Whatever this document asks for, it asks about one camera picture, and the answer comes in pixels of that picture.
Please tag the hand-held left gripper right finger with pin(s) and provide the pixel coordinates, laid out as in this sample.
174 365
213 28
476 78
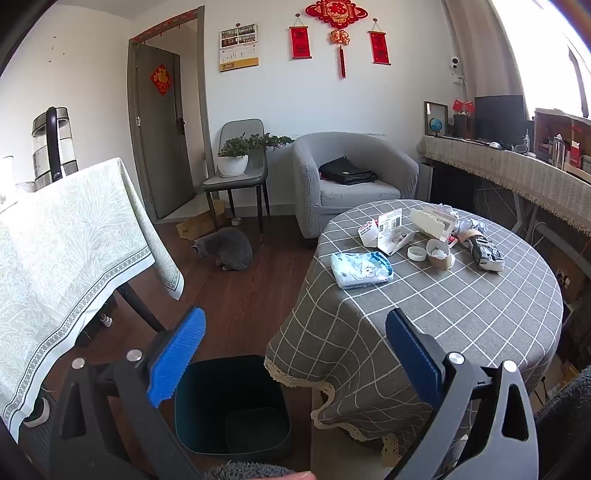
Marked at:
413 355

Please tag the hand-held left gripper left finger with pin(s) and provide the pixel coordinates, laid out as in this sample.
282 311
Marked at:
178 360

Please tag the dark green trash bin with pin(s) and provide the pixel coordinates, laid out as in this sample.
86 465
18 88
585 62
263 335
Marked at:
207 415

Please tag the blue white wipes packet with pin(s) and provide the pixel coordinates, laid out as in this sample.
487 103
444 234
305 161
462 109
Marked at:
360 270

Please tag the brown cardboard tape roll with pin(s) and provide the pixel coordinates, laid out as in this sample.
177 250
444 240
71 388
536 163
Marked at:
441 258

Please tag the white plastic lid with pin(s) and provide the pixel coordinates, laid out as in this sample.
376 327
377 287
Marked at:
417 254

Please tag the black white packet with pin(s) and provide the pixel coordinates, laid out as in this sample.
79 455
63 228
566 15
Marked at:
487 254

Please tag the red white card packaging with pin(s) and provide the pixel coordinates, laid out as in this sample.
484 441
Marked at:
368 233

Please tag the white printed card packaging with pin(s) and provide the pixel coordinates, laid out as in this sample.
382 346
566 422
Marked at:
391 224

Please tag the white cardboard packaging box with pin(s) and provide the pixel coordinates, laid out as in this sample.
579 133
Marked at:
431 221

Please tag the printed paper ball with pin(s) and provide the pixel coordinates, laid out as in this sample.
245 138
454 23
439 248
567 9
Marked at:
473 226

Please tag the plain paper ball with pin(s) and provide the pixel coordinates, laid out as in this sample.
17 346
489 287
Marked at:
448 211

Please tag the round table, grey checked cloth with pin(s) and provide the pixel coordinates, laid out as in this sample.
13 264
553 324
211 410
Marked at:
415 314

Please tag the dark wooden table leg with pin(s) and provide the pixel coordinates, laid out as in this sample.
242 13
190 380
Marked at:
141 307

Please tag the grey cat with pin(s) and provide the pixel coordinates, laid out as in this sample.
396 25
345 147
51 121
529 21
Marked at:
231 249

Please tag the grey fleece trousers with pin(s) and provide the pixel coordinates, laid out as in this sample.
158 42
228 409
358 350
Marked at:
568 415

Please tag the grey armchair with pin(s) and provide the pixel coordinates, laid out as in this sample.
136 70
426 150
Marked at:
355 196

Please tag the grey dining chair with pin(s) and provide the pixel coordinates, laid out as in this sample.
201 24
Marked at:
240 182

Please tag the black handbag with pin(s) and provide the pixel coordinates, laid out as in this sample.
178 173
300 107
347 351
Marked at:
346 171

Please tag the potted plant in white pot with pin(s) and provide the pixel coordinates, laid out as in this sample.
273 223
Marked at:
233 164

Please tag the grey door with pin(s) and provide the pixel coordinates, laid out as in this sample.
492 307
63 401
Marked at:
161 152

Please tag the desk with fringed cloth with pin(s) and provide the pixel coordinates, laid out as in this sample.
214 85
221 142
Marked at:
508 168

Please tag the small blue globe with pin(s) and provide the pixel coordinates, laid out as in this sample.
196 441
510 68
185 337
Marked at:
435 124

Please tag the black monitor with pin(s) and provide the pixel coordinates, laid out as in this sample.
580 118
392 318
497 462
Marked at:
498 117

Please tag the small red flags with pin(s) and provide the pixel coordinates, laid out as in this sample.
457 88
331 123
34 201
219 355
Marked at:
463 106

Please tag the glass electric kettle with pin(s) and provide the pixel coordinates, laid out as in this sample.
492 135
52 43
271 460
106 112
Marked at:
44 138

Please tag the large open cardboard box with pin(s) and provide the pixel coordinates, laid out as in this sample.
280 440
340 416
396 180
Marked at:
554 124

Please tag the red door decoration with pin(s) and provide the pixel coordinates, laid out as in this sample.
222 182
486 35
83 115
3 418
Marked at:
160 79

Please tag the red hanging scroll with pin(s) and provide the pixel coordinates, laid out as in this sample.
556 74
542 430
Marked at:
301 41
379 46

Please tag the wooden picture frame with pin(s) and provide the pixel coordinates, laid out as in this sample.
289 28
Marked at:
436 110

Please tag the white security camera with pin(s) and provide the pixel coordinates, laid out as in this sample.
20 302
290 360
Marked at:
454 62

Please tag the wall calendar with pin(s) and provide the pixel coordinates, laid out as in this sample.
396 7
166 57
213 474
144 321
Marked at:
238 48

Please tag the red knot wall ornament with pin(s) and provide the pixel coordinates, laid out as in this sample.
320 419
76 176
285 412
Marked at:
337 11

